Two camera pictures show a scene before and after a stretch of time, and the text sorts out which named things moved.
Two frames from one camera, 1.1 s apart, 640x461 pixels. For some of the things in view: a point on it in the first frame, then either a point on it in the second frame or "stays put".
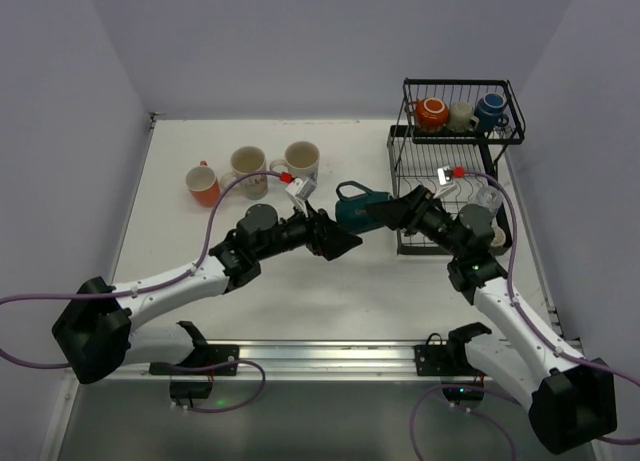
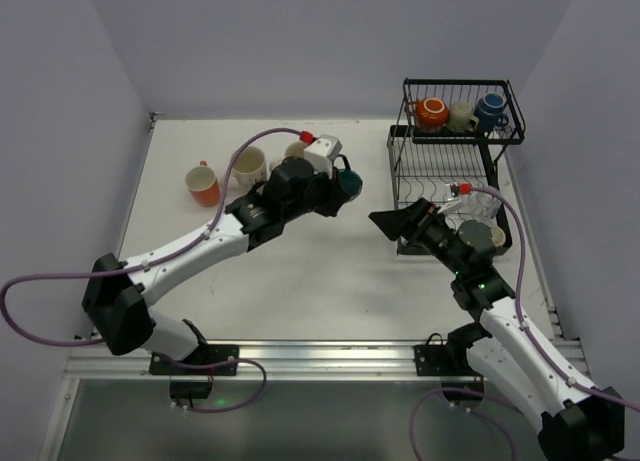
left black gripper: x=319 y=233 to x=329 y=193
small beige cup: x=499 y=238 stays put
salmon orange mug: x=203 y=185 stays put
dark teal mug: x=354 y=213 to x=350 y=181
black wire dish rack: x=451 y=139 stays put
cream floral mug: x=246 y=160 stays put
